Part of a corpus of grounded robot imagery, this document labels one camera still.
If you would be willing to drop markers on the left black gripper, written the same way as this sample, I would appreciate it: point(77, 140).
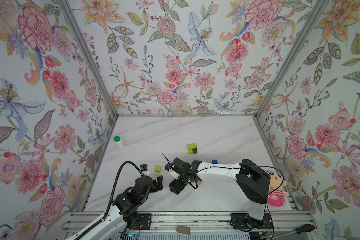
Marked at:
point(159, 182)

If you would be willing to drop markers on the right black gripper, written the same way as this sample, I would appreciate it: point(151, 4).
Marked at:
point(173, 188)

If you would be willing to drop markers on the lime green long block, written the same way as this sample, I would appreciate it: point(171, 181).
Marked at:
point(191, 147)

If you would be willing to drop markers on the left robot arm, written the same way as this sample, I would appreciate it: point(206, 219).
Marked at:
point(123, 212)

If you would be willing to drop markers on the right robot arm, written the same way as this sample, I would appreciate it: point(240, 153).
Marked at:
point(251, 179)

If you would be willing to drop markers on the small lime green block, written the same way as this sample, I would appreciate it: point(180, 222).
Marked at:
point(158, 169)

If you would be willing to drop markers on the grey oval object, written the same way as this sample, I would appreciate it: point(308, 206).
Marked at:
point(183, 230)

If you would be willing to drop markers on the white bottle green cap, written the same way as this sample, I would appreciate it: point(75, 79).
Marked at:
point(119, 143)

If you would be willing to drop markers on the pink plush doll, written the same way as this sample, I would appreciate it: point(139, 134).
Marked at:
point(277, 195)

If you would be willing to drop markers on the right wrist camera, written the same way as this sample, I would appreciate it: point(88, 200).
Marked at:
point(169, 168)

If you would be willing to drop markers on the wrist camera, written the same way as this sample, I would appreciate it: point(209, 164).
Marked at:
point(144, 169)
point(169, 168)

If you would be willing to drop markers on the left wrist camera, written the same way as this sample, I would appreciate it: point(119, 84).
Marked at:
point(144, 169)

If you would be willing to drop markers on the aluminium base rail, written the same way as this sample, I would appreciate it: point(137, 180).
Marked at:
point(278, 221)

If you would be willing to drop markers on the black handled screwdriver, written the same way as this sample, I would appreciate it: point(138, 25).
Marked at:
point(302, 229)

